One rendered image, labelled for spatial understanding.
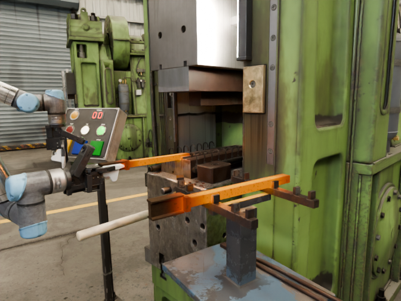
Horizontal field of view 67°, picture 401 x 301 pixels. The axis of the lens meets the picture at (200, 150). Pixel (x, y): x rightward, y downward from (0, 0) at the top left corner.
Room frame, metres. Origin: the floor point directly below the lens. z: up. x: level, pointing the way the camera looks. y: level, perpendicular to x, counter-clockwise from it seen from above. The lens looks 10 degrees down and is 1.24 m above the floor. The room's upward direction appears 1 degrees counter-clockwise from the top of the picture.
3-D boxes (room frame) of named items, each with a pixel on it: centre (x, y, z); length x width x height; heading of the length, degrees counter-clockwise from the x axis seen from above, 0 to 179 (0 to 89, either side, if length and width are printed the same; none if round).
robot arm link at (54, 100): (1.40, 0.66, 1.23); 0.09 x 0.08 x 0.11; 116
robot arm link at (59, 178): (0.92, 0.45, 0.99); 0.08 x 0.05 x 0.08; 44
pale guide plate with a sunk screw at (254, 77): (1.15, -0.20, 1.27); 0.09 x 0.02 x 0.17; 44
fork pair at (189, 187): (0.89, -0.04, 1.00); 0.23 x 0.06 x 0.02; 124
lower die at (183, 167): (1.43, -0.04, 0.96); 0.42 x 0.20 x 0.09; 134
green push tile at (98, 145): (1.48, 0.51, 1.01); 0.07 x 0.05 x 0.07; 69
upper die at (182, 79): (1.43, -0.04, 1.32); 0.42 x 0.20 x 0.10; 134
